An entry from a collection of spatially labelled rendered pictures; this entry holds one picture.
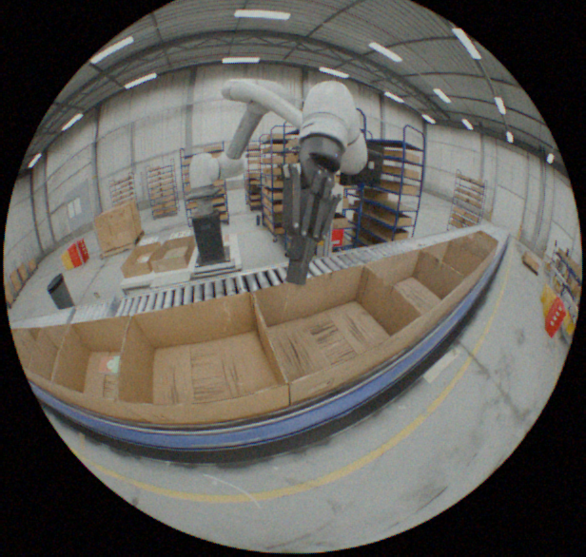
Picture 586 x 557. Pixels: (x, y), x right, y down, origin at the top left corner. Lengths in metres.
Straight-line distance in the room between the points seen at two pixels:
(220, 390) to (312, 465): 0.97
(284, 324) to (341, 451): 1.04
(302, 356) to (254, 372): 0.14
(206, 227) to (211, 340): 0.80
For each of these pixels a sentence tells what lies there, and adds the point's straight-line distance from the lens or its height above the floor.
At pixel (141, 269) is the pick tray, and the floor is 0.80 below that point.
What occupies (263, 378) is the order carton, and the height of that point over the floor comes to 0.89.
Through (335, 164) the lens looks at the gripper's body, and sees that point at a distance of 0.33.
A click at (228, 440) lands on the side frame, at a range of 0.49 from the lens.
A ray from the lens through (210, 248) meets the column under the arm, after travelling 1.32.
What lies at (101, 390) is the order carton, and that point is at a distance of 0.81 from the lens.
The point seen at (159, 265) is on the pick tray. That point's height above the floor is 0.81.
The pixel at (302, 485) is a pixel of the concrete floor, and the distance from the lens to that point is 1.41.
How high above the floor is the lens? 1.38
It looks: 31 degrees down
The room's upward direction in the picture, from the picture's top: straight up
